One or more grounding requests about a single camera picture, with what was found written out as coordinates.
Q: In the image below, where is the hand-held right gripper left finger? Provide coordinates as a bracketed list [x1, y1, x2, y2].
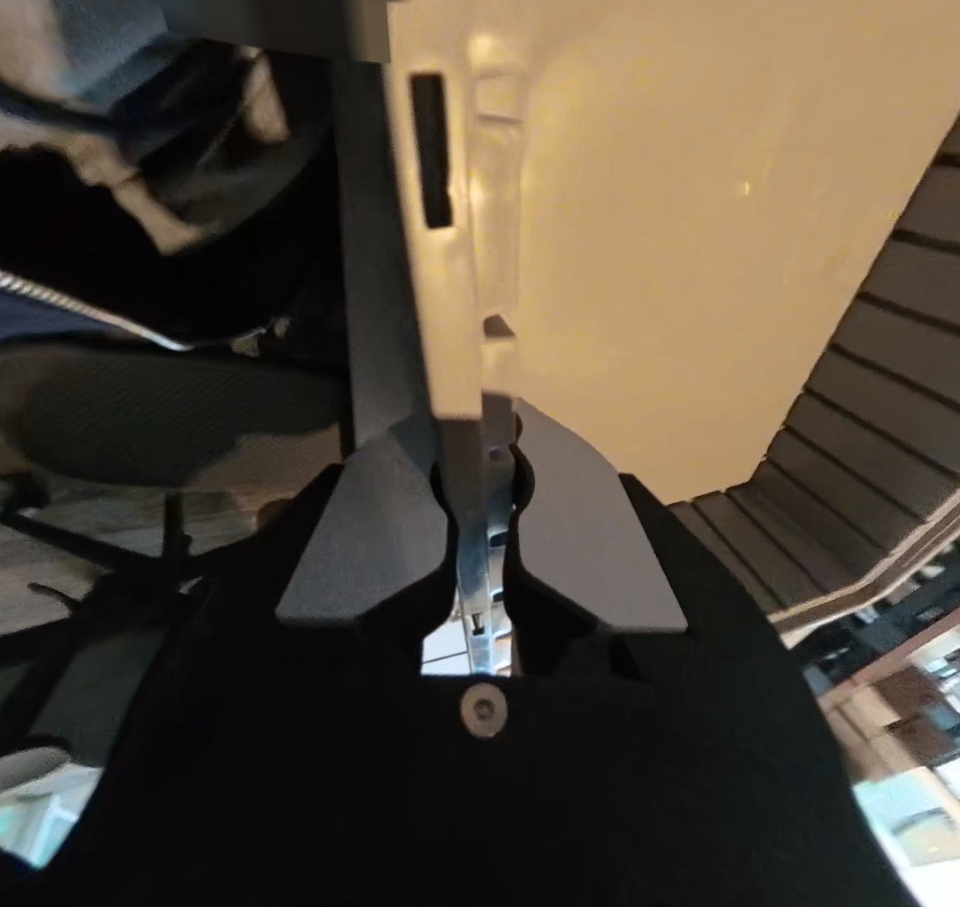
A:
[275, 427, 456, 627]

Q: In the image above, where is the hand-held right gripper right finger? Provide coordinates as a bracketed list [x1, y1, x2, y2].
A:
[504, 395, 689, 634]

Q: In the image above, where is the grey plastic bin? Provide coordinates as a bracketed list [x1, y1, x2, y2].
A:
[332, 0, 960, 677]

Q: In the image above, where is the dark office chair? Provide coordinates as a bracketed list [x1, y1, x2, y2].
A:
[0, 343, 355, 601]

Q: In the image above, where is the person's dark jacket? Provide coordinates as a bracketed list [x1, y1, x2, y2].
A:
[0, 44, 348, 355]

